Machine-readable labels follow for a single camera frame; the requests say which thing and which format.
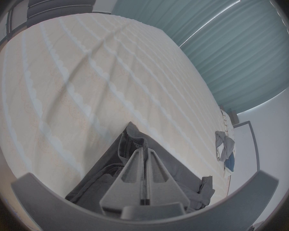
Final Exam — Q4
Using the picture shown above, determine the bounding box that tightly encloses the black chest of drawers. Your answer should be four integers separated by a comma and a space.
26, 0, 100, 29

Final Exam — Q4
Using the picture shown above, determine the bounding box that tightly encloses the black T-shirt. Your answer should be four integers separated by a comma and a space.
65, 121, 215, 212

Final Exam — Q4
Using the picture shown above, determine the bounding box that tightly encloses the white printed pillow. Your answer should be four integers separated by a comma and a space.
219, 108, 235, 139

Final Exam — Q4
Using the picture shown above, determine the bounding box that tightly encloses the grey bedside table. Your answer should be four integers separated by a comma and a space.
219, 104, 239, 124

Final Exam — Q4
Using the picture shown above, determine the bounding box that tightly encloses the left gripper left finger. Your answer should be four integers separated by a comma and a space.
100, 149, 145, 214

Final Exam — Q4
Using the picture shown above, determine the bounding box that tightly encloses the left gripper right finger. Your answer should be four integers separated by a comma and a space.
147, 149, 189, 210

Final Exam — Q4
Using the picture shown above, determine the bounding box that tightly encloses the pile of clothes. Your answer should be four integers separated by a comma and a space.
215, 130, 236, 177

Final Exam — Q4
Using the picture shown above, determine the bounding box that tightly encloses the bed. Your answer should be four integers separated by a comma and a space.
0, 13, 259, 201

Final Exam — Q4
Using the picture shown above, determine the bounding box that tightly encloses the blue-green curtain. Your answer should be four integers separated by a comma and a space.
179, 0, 289, 111
111, 0, 258, 47

